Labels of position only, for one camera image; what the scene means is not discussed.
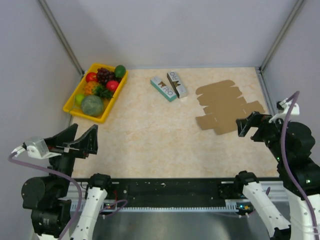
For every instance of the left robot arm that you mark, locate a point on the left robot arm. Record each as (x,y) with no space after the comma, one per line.
(44,195)

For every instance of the aluminium rail with cable duct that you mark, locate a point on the aluminium rail with cable duct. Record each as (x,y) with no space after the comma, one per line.
(231,206)

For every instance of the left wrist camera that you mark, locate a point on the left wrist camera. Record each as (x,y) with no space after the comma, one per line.
(36,148)

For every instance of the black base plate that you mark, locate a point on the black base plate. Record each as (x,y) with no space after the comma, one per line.
(173,192)

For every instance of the red peach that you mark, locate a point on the red peach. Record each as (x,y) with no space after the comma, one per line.
(112,85)

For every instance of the brown cardboard box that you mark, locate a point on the brown cardboard box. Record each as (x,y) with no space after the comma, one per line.
(223,104)

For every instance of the red apple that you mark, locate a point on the red apple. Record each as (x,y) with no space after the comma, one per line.
(91,77)

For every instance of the silver brown carton box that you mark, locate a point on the silver brown carton box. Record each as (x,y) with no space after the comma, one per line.
(177,84)

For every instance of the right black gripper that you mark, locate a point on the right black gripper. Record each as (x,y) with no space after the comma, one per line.
(255,118)

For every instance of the teal white carton box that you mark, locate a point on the teal white carton box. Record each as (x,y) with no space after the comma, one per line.
(163,89)

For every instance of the dark purple grape bunch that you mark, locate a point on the dark purple grape bunch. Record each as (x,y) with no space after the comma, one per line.
(104,75)

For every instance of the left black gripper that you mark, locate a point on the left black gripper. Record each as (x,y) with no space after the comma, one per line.
(88,143)

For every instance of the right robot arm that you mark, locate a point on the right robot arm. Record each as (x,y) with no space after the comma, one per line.
(290,144)

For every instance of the yellow plastic tray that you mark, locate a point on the yellow plastic tray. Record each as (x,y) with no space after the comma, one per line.
(71,108)

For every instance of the green lime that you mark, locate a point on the green lime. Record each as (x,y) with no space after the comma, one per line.
(79,98)

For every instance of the green avocado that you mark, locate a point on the green avocado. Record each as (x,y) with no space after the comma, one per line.
(119,71)

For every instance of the green round melon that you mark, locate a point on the green round melon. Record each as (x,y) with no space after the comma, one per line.
(92,105)

